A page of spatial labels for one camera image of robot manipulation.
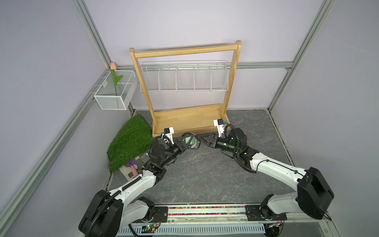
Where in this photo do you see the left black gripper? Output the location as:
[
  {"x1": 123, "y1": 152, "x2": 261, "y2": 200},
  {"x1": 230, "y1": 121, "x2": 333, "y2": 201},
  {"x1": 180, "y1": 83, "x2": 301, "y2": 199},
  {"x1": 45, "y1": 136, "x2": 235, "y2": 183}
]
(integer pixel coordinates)
[{"x1": 160, "y1": 135, "x2": 193, "y2": 167}]

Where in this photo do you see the green charger adapter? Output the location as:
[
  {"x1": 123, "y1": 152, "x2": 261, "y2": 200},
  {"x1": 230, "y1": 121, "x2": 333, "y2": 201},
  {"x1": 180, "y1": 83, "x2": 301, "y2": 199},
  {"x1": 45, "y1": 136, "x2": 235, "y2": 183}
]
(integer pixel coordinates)
[{"x1": 189, "y1": 138, "x2": 198, "y2": 149}]

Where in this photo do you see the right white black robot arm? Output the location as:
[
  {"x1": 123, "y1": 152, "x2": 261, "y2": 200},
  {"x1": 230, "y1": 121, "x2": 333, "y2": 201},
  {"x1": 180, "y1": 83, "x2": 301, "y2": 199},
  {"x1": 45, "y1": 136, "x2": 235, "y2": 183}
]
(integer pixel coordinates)
[{"x1": 197, "y1": 128, "x2": 335, "y2": 220}]

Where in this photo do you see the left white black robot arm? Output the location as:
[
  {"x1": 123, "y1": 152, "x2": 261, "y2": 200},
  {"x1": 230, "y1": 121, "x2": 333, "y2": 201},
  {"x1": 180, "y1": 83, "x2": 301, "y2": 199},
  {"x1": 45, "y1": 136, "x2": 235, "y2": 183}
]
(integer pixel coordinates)
[{"x1": 79, "y1": 135, "x2": 193, "y2": 237}]

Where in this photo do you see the green artificial grass mat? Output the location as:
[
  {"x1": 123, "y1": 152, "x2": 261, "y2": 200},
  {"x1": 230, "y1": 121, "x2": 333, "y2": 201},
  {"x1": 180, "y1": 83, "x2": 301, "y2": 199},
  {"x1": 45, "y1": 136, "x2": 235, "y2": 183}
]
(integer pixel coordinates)
[{"x1": 107, "y1": 115, "x2": 153, "y2": 173}]

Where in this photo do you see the pink tulip artificial flower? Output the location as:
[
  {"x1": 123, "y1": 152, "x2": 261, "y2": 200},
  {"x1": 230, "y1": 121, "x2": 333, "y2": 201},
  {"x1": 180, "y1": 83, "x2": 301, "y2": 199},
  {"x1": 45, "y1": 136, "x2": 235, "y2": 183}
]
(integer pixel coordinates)
[{"x1": 110, "y1": 62, "x2": 123, "y2": 96}]

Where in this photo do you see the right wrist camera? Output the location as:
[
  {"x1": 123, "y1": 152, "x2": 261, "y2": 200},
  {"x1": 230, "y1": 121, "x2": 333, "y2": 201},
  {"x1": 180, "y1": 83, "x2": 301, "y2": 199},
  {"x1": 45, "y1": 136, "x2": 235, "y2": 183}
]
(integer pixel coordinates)
[{"x1": 213, "y1": 118, "x2": 228, "y2": 137}]

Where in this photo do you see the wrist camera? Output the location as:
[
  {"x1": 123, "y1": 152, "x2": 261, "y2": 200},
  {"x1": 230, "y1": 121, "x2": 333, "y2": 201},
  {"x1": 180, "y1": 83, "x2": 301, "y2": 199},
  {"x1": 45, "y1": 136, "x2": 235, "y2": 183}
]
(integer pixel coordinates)
[
  {"x1": 161, "y1": 127, "x2": 174, "y2": 146},
  {"x1": 213, "y1": 118, "x2": 228, "y2": 137}
]

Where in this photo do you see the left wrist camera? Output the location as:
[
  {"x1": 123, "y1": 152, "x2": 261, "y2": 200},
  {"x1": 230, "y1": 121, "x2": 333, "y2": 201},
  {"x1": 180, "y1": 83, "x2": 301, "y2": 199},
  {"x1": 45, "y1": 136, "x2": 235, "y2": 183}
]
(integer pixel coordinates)
[{"x1": 161, "y1": 127, "x2": 174, "y2": 146}]

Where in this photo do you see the wooden rack frame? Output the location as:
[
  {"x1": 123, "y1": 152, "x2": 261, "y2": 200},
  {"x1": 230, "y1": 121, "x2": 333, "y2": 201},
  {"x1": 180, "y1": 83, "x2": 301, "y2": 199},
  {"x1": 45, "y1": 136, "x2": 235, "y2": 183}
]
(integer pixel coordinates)
[{"x1": 129, "y1": 40, "x2": 242, "y2": 137}]

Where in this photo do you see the white wire basket shelf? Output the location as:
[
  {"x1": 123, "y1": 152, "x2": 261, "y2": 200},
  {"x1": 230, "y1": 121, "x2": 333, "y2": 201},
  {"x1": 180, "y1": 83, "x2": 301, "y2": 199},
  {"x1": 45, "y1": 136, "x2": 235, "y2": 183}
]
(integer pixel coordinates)
[{"x1": 140, "y1": 61, "x2": 229, "y2": 92}]

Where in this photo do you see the white mesh wall basket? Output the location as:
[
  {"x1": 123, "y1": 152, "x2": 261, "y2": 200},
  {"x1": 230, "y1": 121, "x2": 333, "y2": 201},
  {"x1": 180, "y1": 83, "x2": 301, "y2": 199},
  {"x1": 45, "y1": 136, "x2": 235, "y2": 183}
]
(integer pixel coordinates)
[{"x1": 94, "y1": 70, "x2": 138, "y2": 110}]

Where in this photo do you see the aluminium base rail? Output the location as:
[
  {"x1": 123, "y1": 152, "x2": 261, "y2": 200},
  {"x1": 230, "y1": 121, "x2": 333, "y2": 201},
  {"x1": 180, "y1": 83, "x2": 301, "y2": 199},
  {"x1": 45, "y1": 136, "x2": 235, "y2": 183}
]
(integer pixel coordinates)
[{"x1": 82, "y1": 202, "x2": 332, "y2": 230}]

